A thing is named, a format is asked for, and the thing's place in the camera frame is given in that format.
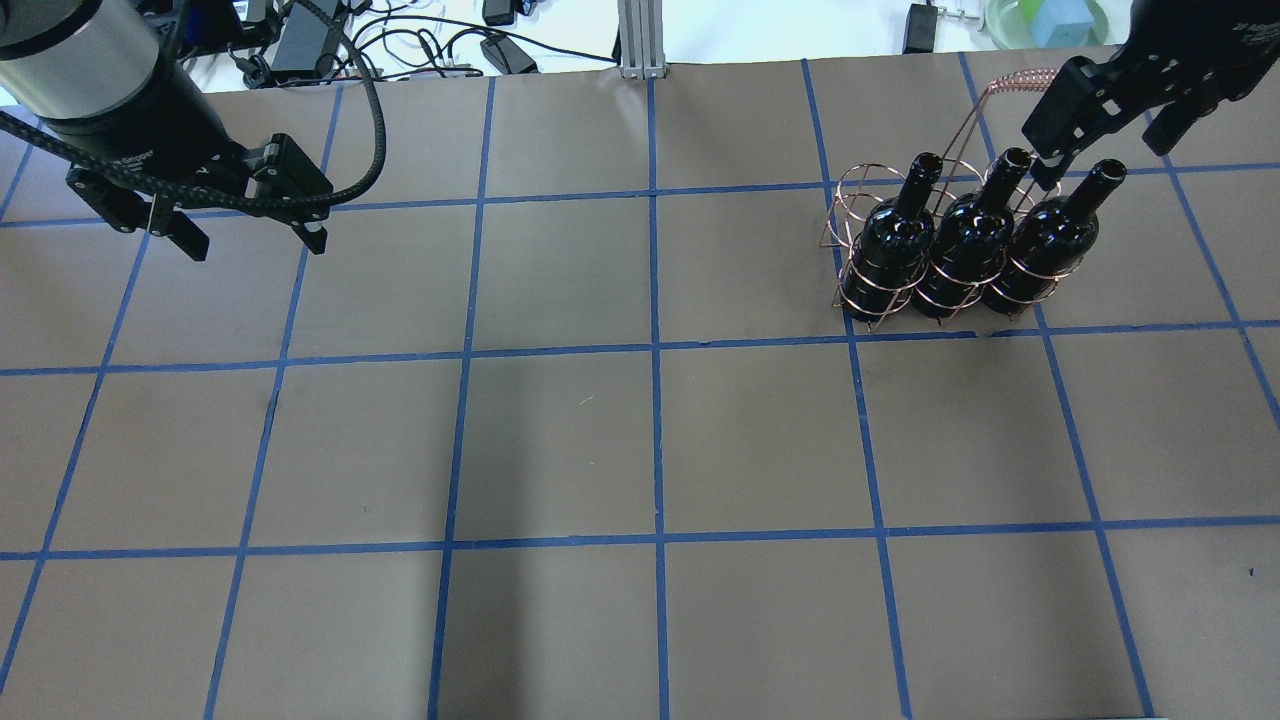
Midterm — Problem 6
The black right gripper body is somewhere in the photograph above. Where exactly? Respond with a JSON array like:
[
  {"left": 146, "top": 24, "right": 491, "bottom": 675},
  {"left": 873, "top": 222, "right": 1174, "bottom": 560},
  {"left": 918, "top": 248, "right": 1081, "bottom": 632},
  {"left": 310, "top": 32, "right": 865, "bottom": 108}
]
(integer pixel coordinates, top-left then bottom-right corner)
[{"left": 1021, "top": 1, "right": 1279, "bottom": 161}]

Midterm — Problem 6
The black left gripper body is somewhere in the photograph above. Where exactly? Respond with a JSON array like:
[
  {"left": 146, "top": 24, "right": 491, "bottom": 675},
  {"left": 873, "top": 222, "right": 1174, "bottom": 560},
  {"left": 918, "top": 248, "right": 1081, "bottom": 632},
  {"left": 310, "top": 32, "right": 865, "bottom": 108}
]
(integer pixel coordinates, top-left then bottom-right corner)
[{"left": 40, "top": 60, "right": 334, "bottom": 232}]

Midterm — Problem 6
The dark wine bottle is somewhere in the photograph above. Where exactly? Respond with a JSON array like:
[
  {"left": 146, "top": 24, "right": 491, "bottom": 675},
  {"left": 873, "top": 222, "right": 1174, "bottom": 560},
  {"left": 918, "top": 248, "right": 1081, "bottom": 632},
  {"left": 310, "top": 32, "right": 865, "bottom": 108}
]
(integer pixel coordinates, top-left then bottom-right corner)
[
  {"left": 911, "top": 147, "right": 1033, "bottom": 324},
  {"left": 980, "top": 159, "right": 1128, "bottom": 319}
]

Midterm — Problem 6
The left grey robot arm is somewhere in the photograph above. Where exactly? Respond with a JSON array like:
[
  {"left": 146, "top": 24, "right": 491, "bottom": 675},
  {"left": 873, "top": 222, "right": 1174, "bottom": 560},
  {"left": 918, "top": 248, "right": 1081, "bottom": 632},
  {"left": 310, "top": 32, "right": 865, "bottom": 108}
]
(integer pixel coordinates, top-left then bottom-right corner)
[{"left": 1, "top": 1, "right": 333, "bottom": 261}]

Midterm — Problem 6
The dark wine bottle far slot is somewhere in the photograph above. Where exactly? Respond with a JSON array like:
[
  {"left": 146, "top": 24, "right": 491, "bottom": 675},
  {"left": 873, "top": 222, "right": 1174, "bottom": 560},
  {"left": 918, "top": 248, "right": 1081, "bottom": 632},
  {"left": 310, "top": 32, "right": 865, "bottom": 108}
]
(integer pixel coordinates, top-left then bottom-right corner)
[{"left": 838, "top": 152, "right": 945, "bottom": 329}]

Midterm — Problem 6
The green bowl with blocks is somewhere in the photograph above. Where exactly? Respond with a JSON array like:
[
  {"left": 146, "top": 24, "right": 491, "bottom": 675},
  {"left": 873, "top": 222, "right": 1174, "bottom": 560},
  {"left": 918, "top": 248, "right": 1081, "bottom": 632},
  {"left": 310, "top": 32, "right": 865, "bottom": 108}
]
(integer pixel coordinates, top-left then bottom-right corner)
[{"left": 984, "top": 1, "right": 1110, "bottom": 50}]

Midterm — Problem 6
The black power adapter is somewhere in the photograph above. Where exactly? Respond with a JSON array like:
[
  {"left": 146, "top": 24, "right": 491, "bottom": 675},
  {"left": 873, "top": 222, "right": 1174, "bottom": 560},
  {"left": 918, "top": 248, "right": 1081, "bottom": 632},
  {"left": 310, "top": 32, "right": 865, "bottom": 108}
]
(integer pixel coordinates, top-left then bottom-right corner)
[{"left": 479, "top": 35, "right": 540, "bottom": 76}]

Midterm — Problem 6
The copper wire wine basket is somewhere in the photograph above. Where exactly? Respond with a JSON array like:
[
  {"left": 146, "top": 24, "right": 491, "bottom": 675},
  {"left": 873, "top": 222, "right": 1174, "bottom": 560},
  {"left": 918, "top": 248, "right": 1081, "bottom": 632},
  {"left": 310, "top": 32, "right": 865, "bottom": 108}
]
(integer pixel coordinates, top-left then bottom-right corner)
[{"left": 823, "top": 68, "right": 1057, "bottom": 331}]

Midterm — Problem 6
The aluminium frame post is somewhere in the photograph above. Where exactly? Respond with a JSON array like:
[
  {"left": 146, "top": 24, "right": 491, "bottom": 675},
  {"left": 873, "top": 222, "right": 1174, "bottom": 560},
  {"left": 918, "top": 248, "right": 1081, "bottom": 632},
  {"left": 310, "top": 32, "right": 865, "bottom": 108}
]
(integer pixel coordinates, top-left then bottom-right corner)
[{"left": 617, "top": 0, "right": 668, "bottom": 79}]

